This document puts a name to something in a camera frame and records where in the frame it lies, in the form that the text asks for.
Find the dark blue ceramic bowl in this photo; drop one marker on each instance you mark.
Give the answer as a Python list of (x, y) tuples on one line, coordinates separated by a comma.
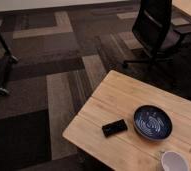
[(152, 122)]

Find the small black rectangular object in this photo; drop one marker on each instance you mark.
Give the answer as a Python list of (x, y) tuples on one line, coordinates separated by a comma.
[(114, 127)]

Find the black office chair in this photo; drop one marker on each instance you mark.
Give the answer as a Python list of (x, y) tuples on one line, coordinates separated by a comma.
[(152, 29)]

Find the white cup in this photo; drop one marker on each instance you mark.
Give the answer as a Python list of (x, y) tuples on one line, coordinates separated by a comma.
[(173, 161)]

